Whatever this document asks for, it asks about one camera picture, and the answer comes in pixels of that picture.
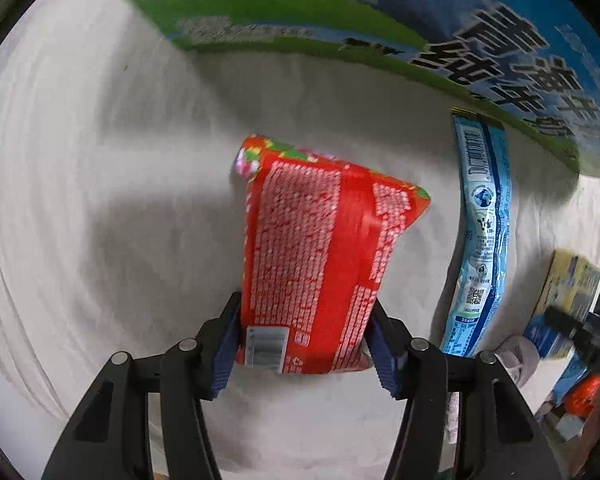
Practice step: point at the blue long packet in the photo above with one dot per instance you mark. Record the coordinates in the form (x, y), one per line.
(482, 245)

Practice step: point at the yellow and blue box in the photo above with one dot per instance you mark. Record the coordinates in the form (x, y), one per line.
(565, 300)

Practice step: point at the grey round object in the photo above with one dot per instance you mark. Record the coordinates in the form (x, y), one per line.
(517, 360)

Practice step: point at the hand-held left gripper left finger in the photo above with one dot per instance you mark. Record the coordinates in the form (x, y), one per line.
(226, 355)

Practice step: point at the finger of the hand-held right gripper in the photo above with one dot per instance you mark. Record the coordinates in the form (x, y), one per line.
(580, 332)

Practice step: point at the orange packet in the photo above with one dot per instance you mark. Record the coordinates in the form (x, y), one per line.
(582, 397)

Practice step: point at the green and blue carton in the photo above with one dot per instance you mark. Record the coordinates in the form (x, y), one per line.
(380, 35)

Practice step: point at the red snack packet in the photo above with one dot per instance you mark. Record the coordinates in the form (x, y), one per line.
(315, 260)

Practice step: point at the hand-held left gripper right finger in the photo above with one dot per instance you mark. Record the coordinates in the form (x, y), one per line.
(383, 355)

